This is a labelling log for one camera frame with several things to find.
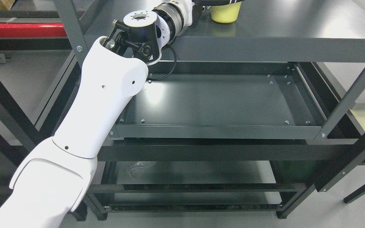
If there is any yellow plastic cup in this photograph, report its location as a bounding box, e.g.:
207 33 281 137
211 2 242 23

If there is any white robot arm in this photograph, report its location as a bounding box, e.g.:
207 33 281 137
0 0 199 228

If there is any black metal shelf rack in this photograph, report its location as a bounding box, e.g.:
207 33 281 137
0 0 365 221

